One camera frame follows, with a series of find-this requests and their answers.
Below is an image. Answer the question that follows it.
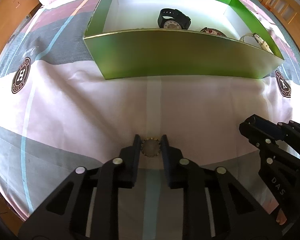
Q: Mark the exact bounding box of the small gold bead ring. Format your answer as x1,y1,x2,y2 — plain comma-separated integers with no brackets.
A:
141,136,161,158

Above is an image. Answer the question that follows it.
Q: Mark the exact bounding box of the cream strap watch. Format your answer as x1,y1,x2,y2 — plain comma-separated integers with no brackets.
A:
253,33,273,53

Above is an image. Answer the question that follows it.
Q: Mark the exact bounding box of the red bead bracelet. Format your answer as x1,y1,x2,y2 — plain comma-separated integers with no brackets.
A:
199,26,227,38

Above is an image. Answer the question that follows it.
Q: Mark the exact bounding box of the black wrist watch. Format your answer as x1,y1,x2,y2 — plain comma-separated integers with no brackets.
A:
157,8,191,30

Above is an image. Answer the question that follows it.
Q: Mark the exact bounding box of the person hand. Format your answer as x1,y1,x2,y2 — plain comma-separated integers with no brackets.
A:
276,206,287,225

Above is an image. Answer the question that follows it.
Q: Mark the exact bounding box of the green cardboard box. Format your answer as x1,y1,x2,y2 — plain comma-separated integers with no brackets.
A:
83,0,284,80

